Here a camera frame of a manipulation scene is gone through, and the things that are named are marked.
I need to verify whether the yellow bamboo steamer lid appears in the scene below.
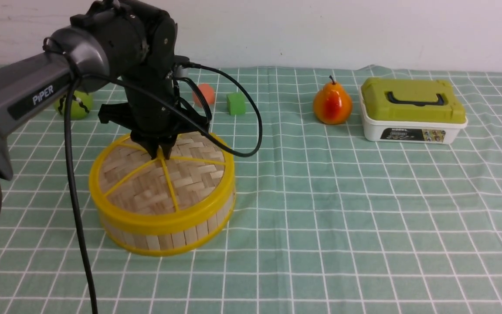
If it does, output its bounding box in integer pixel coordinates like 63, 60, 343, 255
89, 133, 235, 239

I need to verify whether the yellow bamboo steamer basket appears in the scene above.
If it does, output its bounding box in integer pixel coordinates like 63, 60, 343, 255
96, 191, 236, 256

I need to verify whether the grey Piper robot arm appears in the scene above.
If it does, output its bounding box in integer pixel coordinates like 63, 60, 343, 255
0, 0, 210, 211

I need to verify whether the green checkered tablecloth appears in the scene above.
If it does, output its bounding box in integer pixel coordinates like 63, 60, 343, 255
0, 65, 502, 314

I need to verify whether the orange toy pear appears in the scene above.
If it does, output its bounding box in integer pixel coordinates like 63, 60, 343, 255
312, 75, 353, 125

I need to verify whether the green toy watermelon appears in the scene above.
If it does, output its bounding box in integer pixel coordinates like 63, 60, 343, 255
54, 91, 93, 120

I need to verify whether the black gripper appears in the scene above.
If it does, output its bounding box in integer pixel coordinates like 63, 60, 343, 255
98, 65, 210, 160

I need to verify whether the orange foam cube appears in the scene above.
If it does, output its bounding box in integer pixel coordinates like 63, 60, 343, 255
193, 83, 216, 107

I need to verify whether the green foam cube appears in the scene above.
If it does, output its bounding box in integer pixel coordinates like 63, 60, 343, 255
226, 92, 247, 116

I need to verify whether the white box green lid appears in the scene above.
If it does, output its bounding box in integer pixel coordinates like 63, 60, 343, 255
359, 77, 468, 145

